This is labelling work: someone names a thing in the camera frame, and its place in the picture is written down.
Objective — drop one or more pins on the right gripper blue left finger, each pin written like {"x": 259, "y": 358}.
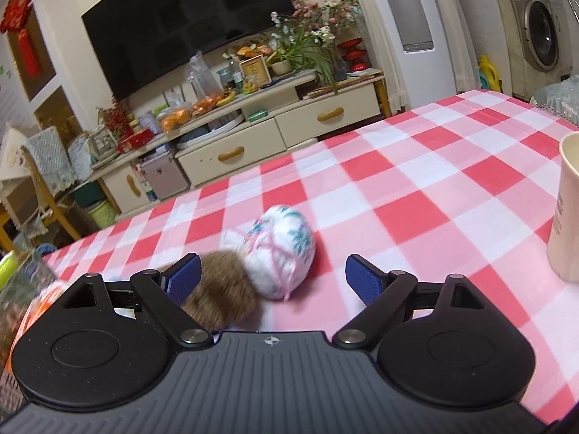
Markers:
{"x": 163, "y": 293}

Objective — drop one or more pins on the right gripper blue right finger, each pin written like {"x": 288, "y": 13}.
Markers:
{"x": 387, "y": 297}

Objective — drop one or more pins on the brown furry plush toy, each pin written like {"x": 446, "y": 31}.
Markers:
{"x": 224, "y": 295}

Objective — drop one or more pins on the green waste bin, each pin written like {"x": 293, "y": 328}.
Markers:
{"x": 103, "y": 214}

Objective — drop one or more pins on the pink storage box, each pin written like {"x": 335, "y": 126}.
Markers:
{"x": 165, "y": 176}

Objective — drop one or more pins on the floral white fabric ball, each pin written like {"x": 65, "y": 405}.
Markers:
{"x": 277, "y": 251}

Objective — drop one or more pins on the red white checkered tablecloth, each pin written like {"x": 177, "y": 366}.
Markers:
{"x": 467, "y": 184}

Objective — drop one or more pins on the orange snack package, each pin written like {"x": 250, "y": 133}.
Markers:
{"x": 38, "y": 306}

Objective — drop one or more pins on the red gift box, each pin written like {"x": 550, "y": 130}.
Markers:
{"x": 135, "y": 141}

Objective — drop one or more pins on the wooden chair with cover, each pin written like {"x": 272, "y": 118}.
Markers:
{"x": 37, "y": 179}

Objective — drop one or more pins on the bag of oranges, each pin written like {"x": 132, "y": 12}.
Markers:
{"x": 174, "y": 117}

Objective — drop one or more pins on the white paper cup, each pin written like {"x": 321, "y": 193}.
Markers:
{"x": 562, "y": 247}

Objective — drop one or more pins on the cream TV stand cabinet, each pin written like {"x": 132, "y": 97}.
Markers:
{"x": 250, "y": 130}

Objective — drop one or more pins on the framed certificate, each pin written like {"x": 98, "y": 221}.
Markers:
{"x": 256, "y": 71}

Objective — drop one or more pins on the red vase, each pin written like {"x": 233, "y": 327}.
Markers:
{"x": 353, "y": 55}

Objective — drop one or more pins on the yellow detergent bottle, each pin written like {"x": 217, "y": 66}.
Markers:
{"x": 488, "y": 73}

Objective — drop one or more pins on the potted flower plant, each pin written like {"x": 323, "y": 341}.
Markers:
{"x": 307, "y": 38}

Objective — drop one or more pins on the black flat screen television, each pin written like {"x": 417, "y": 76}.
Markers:
{"x": 138, "y": 41}

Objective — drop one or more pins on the white standing air conditioner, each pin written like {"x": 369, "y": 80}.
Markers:
{"x": 423, "y": 47}

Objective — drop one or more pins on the silver front-load washing machine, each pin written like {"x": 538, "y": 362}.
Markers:
{"x": 538, "y": 42}

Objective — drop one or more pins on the red Chinese knot decoration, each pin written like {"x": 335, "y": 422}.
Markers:
{"x": 14, "y": 19}

